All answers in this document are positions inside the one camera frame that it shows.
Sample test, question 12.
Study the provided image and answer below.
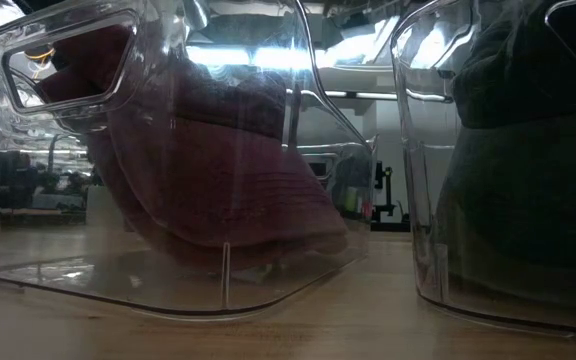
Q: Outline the clear plastic storage bin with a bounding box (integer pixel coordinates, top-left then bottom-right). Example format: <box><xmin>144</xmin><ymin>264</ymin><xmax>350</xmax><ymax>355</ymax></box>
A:
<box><xmin>0</xmin><ymin>0</ymin><xmax>375</xmax><ymax>317</ymax></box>
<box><xmin>386</xmin><ymin>0</ymin><xmax>576</xmax><ymax>335</ymax></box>

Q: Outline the bright ceiling light panel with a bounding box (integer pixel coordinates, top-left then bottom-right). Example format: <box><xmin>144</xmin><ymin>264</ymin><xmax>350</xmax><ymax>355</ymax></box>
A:
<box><xmin>185</xmin><ymin>45</ymin><xmax>314</xmax><ymax>70</ymax></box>

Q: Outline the white plant pot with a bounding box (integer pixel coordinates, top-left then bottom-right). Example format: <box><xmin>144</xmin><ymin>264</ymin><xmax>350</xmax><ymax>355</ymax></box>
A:
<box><xmin>85</xmin><ymin>184</ymin><xmax>119</xmax><ymax>226</ymax></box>

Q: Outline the yellow cable coil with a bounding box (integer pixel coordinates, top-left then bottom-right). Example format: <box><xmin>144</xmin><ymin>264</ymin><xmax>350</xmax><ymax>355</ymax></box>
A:
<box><xmin>23</xmin><ymin>45</ymin><xmax>57</xmax><ymax>67</ymax></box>

